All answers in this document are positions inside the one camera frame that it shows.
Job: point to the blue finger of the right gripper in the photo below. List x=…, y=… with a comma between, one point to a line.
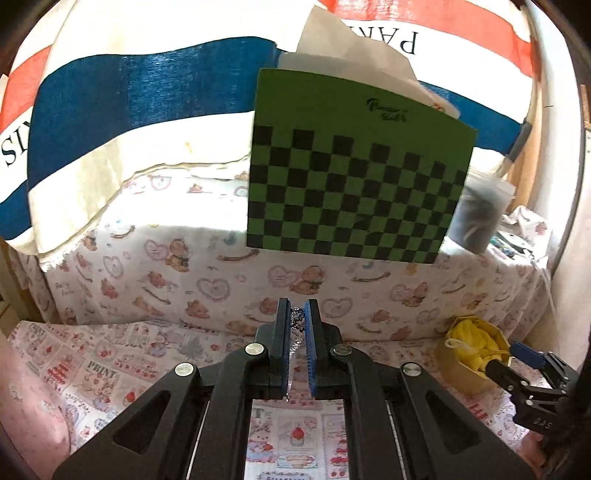
x=510, y=381
x=551, y=366

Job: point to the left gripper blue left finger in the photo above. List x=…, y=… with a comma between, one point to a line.
x=193, y=423

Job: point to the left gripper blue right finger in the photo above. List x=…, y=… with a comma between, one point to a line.
x=401, y=423

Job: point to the gold octagonal jewelry box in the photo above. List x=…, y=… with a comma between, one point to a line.
x=457, y=375

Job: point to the person right hand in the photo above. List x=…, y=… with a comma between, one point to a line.
x=532, y=453

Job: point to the yellow cloth pouch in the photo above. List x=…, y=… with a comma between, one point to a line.
x=475, y=343

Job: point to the baby bear print cloth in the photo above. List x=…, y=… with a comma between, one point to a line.
x=171, y=246

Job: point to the clear plastic jar dark contents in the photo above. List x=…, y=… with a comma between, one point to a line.
x=482, y=203

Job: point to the green checkered tissue box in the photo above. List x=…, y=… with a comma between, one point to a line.
x=345, y=169

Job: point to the white tissue paper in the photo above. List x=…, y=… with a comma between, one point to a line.
x=329, y=47

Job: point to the wooden window frame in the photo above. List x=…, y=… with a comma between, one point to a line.
x=521, y=165

